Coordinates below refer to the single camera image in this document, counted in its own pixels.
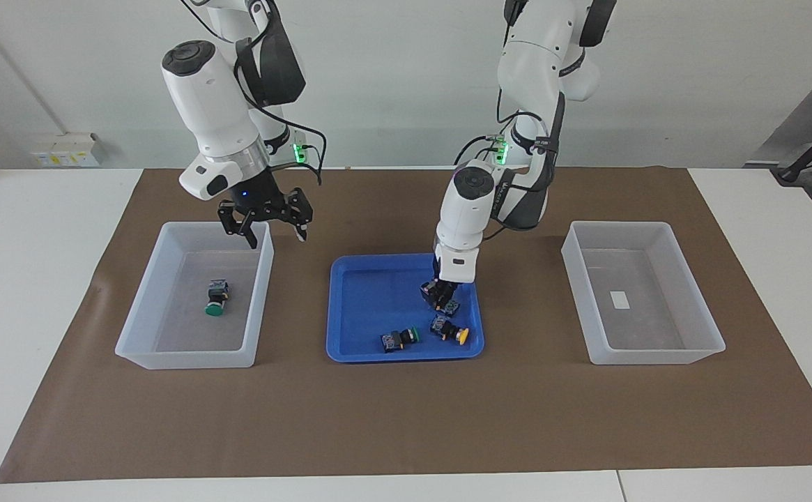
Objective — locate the yellow push button switch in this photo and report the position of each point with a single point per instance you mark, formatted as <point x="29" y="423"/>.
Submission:
<point x="453" y="307"/>
<point x="447" y="328"/>

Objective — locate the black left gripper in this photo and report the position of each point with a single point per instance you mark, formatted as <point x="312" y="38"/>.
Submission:
<point x="446" y="286"/>

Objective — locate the translucent white plastic box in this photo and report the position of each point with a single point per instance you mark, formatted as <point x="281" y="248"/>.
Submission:
<point x="182" y="359"/>
<point x="656" y="355"/>

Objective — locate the white wall socket box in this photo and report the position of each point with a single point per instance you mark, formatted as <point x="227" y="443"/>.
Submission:
<point x="64" y="150"/>

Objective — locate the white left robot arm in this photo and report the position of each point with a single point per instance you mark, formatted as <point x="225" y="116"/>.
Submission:
<point x="465" y="209"/>

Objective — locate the small white paper label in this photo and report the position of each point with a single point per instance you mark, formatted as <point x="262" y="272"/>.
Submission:
<point x="619" y="300"/>

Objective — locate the blue plastic tray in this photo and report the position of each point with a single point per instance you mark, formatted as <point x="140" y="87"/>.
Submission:
<point x="371" y="307"/>

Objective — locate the green push button switch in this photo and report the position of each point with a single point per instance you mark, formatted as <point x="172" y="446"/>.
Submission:
<point x="395" y="341"/>
<point x="219" y="291"/>

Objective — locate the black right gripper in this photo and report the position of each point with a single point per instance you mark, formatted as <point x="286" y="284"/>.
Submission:
<point x="263" y="199"/>

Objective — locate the brown paper table mat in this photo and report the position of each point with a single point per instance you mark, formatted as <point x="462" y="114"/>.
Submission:
<point x="406" y="418"/>

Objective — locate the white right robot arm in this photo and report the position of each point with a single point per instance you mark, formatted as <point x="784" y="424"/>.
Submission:
<point x="203" y="104"/>

